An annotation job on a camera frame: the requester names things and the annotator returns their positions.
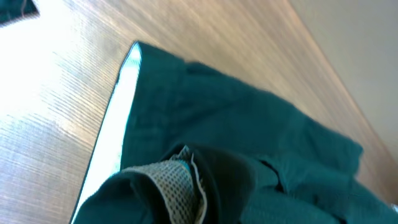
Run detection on black shorts with white trim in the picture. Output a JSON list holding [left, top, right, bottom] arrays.
[[71, 41, 397, 223]]

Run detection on folded black printed jersey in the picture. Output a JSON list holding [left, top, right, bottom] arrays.
[[1, 0, 39, 24]]

